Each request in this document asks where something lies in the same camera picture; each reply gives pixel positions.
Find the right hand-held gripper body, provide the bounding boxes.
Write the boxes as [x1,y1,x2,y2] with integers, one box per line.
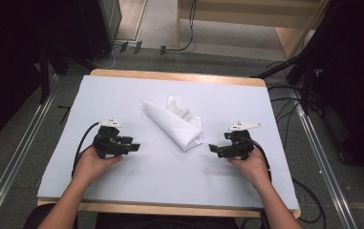
[223,120,263,160]

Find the white mesh laundry bag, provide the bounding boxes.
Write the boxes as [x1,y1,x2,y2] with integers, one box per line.
[142,94,204,153]

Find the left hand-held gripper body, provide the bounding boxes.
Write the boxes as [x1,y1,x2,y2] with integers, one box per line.
[92,117,135,159]

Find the person's dark clothing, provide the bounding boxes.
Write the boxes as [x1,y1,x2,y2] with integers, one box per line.
[22,203,268,229]

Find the black metal stand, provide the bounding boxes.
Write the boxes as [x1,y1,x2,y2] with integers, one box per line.
[38,41,53,105]

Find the black tripod stand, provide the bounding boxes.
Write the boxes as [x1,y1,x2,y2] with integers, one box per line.
[250,0,343,116]

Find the person's left hand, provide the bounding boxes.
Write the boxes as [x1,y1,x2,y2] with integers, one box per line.
[72,144,124,189]

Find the wooden table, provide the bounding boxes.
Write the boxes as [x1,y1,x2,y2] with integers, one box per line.
[36,68,302,219]

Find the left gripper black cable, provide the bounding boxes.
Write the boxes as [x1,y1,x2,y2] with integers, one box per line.
[71,121,101,179]

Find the white floor cable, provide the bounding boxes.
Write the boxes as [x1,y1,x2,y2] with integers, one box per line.
[98,43,124,71]

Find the person's right hand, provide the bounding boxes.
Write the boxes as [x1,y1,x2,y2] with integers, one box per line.
[226,146,272,193]

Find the light blue table mat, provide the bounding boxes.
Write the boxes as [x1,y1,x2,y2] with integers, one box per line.
[36,74,300,211]

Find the hanging black cable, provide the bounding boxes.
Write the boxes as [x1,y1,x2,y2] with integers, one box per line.
[165,0,199,52]

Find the black floor cables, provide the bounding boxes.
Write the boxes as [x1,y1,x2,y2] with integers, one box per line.
[265,60,302,151]

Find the metal floor rail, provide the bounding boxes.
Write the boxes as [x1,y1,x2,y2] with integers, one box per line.
[288,87,359,229]
[0,74,60,229]

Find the dark curtain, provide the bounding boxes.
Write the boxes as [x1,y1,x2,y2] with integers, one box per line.
[310,0,364,189]
[0,0,87,155]

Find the light wooden furniture frame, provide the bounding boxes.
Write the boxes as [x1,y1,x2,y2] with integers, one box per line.
[176,0,331,60]

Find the black cabinet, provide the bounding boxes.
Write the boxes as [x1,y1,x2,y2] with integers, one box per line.
[76,0,123,62]

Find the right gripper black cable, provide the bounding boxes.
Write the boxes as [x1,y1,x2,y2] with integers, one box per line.
[242,136,272,183]

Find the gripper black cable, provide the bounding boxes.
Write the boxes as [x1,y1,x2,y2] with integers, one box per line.
[242,136,272,183]
[71,121,101,179]

